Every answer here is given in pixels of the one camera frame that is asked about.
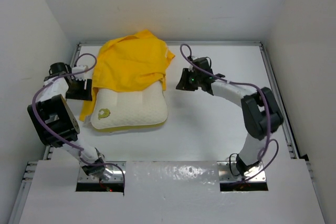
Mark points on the yellow pillowcase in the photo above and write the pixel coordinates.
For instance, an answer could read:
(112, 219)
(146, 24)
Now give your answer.
(127, 64)

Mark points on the white front cover board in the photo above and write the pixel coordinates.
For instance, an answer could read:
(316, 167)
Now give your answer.
(171, 192)

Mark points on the cream quilted pillow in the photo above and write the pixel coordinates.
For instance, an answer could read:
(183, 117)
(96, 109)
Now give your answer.
(122, 111)

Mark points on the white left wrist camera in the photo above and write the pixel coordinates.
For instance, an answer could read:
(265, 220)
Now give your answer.
(79, 72)

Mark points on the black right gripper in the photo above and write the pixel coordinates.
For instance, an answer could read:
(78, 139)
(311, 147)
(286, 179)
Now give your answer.
(182, 84)

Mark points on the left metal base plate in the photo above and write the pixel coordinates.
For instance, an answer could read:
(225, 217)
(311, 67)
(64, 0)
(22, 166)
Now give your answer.
(108, 173)

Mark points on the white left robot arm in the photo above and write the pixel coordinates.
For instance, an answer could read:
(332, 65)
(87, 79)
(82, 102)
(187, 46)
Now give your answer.
(54, 121)

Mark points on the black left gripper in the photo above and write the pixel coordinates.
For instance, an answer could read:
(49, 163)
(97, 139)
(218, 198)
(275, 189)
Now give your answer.
(83, 94)

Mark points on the aluminium table frame rail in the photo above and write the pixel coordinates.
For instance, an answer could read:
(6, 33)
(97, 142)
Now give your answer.
(200, 128)

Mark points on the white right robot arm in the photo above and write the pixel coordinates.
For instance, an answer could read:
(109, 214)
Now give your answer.
(261, 113)

